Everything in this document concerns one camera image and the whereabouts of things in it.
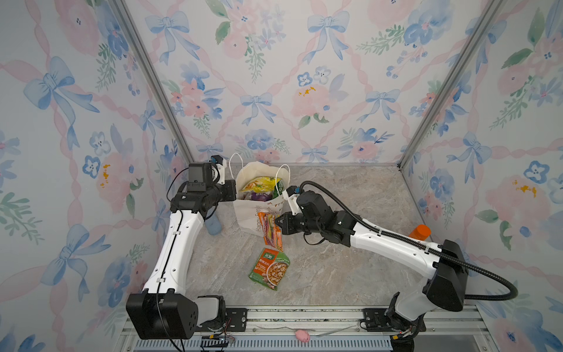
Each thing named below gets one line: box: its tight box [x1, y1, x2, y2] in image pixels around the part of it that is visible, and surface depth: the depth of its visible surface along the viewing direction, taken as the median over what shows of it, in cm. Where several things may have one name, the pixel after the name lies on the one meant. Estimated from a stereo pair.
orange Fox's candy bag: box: [258, 211, 284, 252], surface depth 76 cm
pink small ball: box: [295, 329, 310, 343], surface depth 72 cm
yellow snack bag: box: [239, 176, 282, 193], surface depth 86 cm
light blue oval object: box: [205, 206, 223, 236], surface depth 97 cm
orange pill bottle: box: [409, 224, 432, 242], surface depth 86 cm
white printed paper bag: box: [233, 160, 290, 237], surface depth 87 cm
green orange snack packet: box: [248, 247, 291, 292], surface depth 86 cm
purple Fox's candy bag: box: [251, 190, 273, 202], surface depth 87 cm
